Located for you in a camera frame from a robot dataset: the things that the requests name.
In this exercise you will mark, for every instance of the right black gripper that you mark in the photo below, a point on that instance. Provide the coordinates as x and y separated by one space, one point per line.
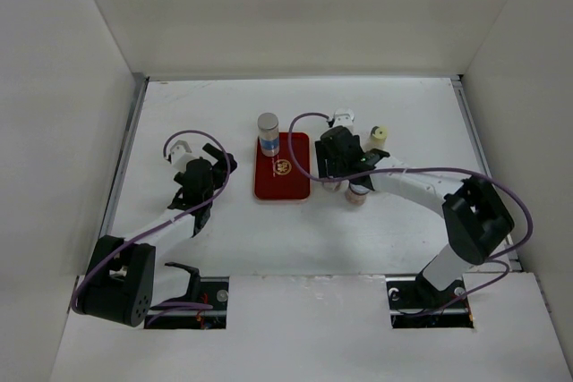
324 155

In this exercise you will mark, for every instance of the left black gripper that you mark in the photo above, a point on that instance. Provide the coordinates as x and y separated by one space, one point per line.
221 157

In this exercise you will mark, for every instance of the blue lid spice jar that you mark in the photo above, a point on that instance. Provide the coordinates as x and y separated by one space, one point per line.
357 196
334 186

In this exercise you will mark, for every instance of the blue label shaker bottle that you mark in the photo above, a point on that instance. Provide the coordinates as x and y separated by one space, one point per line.
268 134

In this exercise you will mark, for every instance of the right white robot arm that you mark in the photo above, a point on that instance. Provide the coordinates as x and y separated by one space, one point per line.
475 217

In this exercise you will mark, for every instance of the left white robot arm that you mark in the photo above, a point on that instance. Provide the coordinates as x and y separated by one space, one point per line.
129 276

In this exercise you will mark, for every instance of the yellow lid squeeze bottle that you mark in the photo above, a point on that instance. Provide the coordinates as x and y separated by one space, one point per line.
377 138

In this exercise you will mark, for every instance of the red rectangular tray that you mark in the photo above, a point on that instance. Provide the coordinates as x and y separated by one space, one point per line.
278 178

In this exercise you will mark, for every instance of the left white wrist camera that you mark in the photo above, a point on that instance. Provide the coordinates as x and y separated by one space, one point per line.
179 155

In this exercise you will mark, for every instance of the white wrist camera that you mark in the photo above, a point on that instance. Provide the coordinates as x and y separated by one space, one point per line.
343 117
179 155

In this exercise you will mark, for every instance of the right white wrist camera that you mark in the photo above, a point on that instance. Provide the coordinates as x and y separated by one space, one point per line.
343 117

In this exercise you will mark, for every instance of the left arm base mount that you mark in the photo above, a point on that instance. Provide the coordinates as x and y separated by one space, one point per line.
184 299

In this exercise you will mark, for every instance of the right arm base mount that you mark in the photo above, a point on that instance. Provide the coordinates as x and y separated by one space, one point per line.
414 304

